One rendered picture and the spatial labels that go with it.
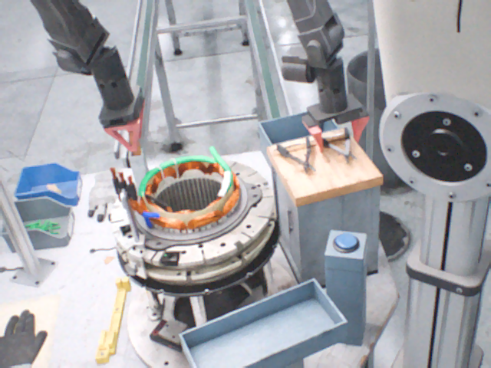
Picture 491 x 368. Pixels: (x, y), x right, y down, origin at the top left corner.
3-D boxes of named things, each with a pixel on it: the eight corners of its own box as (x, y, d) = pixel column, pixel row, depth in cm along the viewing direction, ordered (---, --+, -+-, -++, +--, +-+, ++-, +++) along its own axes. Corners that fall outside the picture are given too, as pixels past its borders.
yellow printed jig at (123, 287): (117, 287, 150) (114, 277, 148) (131, 287, 149) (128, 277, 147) (96, 364, 132) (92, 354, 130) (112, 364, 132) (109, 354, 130)
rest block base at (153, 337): (163, 323, 137) (162, 318, 136) (193, 335, 133) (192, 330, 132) (149, 340, 133) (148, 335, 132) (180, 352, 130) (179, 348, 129)
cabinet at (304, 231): (276, 240, 157) (268, 156, 141) (345, 221, 160) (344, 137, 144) (302, 294, 142) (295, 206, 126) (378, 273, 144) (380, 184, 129)
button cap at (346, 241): (334, 249, 116) (334, 245, 115) (337, 234, 119) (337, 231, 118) (355, 251, 115) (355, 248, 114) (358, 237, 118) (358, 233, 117)
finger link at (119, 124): (114, 160, 118) (98, 119, 112) (121, 139, 123) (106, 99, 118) (149, 156, 117) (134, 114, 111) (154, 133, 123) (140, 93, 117)
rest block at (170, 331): (170, 322, 134) (168, 316, 133) (191, 330, 132) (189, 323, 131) (159, 336, 132) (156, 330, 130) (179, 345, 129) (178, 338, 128)
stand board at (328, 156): (267, 156, 141) (266, 146, 140) (345, 136, 144) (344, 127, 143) (295, 207, 126) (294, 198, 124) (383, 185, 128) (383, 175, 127)
